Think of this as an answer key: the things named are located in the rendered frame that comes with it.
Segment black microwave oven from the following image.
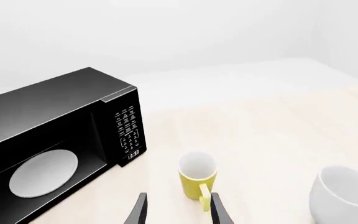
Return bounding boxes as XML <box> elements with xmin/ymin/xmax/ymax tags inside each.
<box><xmin>0</xmin><ymin>67</ymin><xmax>147</xmax><ymax>224</ymax></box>

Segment yellow and white mug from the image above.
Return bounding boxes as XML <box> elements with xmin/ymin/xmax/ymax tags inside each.
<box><xmin>178</xmin><ymin>151</ymin><xmax>219</xmax><ymax>213</ymax></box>

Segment white microwave turntable plate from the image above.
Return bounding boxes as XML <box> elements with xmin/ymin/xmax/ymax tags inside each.
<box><xmin>9</xmin><ymin>149</ymin><xmax>79</xmax><ymax>199</ymax></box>

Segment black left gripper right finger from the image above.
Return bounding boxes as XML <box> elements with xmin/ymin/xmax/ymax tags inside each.
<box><xmin>210</xmin><ymin>192</ymin><xmax>235</xmax><ymax>224</ymax></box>

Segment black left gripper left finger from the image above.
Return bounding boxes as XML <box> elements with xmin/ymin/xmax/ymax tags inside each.
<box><xmin>123</xmin><ymin>192</ymin><xmax>148</xmax><ymax>224</ymax></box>

